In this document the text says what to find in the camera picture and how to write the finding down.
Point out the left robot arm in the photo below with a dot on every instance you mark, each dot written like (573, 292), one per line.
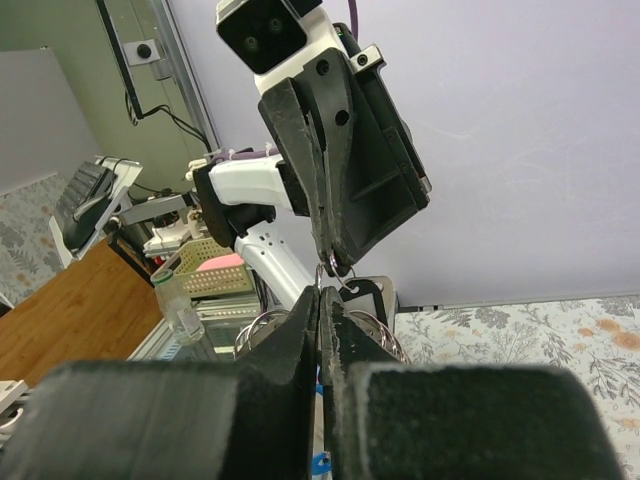
(231, 208)

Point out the black keyboard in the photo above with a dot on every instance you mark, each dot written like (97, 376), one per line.
(88, 181)

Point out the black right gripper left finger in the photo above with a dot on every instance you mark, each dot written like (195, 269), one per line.
(249, 419)

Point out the floral tablecloth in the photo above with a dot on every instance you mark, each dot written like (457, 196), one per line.
(596, 339)

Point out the clear plastic bottle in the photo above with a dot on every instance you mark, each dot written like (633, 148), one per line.
(176, 306)

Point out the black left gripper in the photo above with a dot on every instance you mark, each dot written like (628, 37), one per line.
(352, 155)

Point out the solid black tag key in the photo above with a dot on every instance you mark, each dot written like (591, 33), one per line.
(374, 295)

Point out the blue tag key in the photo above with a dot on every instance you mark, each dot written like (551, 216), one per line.
(321, 461)

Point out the perforated beige basket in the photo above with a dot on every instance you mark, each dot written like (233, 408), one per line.
(205, 269)

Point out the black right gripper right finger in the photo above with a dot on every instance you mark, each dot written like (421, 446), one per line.
(462, 422)

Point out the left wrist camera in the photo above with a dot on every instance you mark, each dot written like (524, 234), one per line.
(276, 39)

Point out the wooden desk top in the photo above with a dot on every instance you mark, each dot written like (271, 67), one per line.
(97, 308)

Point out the large metal keyring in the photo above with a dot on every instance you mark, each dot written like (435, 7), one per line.
(330, 320)

